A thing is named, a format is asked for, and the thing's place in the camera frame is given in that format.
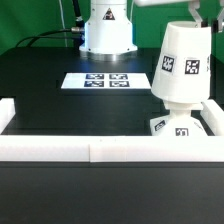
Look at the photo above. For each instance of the white fence bar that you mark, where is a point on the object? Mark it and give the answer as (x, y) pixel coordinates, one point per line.
(7, 112)
(110, 149)
(213, 115)

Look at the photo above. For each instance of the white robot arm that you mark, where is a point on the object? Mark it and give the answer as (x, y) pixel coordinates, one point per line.
(108, 31)

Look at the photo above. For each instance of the white lamp base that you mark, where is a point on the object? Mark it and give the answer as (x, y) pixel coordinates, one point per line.
(179, 122)

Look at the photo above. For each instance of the white marker tag plate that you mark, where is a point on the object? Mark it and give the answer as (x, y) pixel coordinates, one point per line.
(106, 81)

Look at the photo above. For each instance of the white right fence bar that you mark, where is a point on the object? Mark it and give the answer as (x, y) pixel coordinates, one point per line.
(213, 115)

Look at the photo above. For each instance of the white left fence bar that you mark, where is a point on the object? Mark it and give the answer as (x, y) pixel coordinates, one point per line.
(7, 112)

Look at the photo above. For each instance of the white lamp shade cone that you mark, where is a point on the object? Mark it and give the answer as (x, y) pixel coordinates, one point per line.
(183, 71)

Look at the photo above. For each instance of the white front fence bar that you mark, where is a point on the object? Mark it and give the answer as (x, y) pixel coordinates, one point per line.
(110, 149)

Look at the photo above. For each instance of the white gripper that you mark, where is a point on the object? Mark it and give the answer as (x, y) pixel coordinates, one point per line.
(193, 6)

